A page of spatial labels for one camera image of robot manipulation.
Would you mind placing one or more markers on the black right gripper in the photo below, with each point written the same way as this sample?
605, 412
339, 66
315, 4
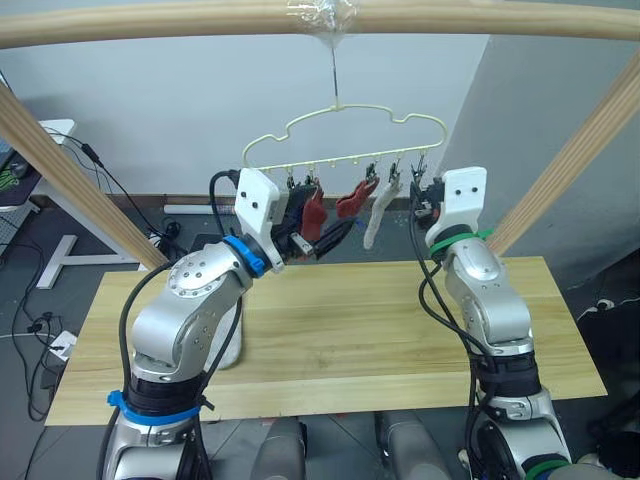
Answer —
430, 200

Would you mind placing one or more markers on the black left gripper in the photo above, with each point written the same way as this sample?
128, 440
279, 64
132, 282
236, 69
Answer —
287, 235

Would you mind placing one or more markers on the red sock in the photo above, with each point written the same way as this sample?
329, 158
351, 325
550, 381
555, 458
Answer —
314, 215
352, 201

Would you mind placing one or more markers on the white sock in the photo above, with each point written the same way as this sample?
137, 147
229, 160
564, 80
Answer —
376, 212

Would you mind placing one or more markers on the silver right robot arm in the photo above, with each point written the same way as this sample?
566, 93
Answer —
495, 310

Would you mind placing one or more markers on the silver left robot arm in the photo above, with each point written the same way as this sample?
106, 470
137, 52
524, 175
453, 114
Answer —
190, 310

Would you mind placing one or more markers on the metal clip with cream tips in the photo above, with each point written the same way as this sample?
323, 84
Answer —
395, 173
370, 173
290, 177
419, 168
313, 178

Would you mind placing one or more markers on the green zip tie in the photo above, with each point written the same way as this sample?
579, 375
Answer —
450, 243

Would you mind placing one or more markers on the dark blue sock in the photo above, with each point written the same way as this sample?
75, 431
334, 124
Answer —
299, 192

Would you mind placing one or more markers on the white floor bar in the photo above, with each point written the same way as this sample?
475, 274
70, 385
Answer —
197, 209

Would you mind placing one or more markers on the clear tape wrap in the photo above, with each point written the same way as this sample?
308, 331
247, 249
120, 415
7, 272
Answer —
325, 17

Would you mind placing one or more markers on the grey rounded shape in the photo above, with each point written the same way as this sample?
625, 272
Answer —
280, 450
402, 445

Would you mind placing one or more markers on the black bag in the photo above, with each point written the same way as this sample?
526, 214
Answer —
612, 370

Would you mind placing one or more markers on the white desk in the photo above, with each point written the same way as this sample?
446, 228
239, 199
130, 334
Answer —
62, 210

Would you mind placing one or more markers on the white power adapter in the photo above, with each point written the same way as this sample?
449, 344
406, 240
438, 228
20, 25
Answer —
64, 344

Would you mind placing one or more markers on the grey computer mouse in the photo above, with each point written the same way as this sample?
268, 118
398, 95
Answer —
20, 170

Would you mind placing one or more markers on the dark mouse pad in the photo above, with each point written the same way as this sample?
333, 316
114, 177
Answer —
12, 192

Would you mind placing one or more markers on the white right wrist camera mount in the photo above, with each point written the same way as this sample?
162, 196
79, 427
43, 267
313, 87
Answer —
462, 200

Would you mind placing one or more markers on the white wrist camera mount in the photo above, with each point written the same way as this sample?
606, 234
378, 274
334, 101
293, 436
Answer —
255, 200
462, 200

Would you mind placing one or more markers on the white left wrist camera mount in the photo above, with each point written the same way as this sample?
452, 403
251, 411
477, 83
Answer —
255, 200

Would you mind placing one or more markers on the slanted wooden frame beam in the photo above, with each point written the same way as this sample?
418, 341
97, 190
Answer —
565, 165
75, 185

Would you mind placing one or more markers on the horizontal wooden frame beam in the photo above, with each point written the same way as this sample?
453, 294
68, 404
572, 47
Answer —
150, 20

